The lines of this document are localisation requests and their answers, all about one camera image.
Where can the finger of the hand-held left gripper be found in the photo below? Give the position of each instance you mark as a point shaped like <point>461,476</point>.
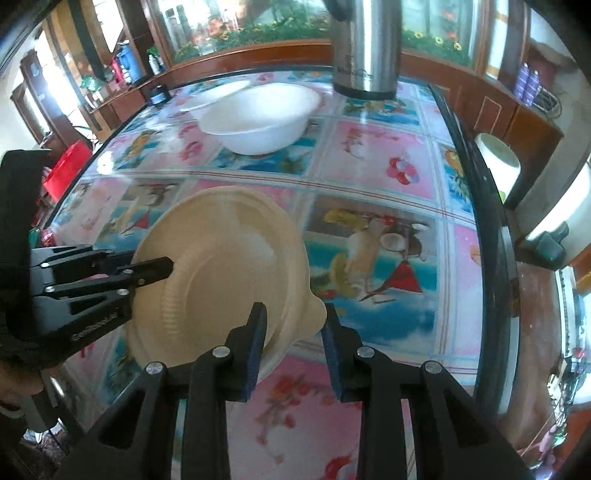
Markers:
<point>69,258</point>
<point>152,271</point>

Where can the white bottle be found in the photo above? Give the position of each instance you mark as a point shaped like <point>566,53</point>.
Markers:
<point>154,63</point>

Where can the white plate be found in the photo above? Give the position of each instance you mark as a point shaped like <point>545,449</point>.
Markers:
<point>203,99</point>

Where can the small black cylinder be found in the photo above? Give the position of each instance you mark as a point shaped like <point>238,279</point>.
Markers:
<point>158,95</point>

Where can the stainless steel thermos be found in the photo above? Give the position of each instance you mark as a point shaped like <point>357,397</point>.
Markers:
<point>364,50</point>

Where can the blue jug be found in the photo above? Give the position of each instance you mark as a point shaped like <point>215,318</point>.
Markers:
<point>130,62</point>

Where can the red plastic stool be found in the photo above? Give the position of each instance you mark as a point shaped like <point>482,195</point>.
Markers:
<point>67,168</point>

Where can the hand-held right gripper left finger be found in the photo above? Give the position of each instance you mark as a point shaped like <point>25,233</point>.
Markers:
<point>256,350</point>

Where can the aquarium with plants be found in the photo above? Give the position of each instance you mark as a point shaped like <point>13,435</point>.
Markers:
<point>258,27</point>

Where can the purple spray can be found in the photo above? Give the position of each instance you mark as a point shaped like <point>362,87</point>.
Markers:
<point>533,87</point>
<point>521,81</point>

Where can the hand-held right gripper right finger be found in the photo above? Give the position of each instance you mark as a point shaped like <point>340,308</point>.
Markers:
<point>333,360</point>

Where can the white bowl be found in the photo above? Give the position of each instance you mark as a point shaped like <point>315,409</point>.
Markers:
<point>263,124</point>

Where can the wooden cabinet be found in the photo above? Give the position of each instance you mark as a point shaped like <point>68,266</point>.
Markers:
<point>531,134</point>

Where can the cream ribbed bowl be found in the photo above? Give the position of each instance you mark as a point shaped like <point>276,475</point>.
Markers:
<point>221,258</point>

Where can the white cylindrical bin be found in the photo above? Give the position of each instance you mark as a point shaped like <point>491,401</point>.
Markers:
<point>498,161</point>

